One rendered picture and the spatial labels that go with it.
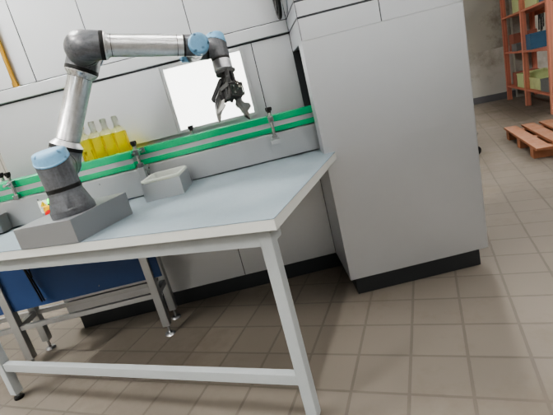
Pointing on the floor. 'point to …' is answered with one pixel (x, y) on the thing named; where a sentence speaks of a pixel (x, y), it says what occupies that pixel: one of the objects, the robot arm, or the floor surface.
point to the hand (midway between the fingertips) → (234, 121)
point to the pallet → (533, 137)
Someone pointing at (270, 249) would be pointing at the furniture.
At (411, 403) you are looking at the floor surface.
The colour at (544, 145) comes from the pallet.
